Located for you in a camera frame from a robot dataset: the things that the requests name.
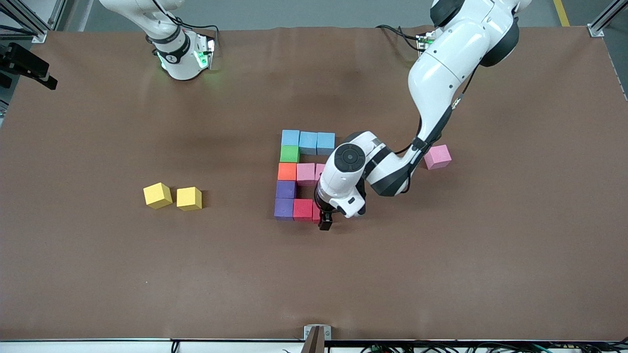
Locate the aluminium frame post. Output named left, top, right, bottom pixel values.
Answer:
left=0, top=0, right=48, bottom=44
left=588, top=0, right=628, bottom=38

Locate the gray metal mounting bracket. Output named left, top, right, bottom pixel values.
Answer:
left=304, top=325, right=332, bottom=341

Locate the brown table mat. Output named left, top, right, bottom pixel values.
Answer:
left=0, top=25, right=628, bottom=341

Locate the white table edge rail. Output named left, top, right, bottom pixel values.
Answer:
left=0, top=338, right=628, bottom=353

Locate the yellow foam cube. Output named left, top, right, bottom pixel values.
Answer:
left=143, top=182, right=173, bottom=210
left=176, top=186, right=203, bottom=212

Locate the brown camera pole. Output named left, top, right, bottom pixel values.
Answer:
left=300, top=327, right=326, bottom=353

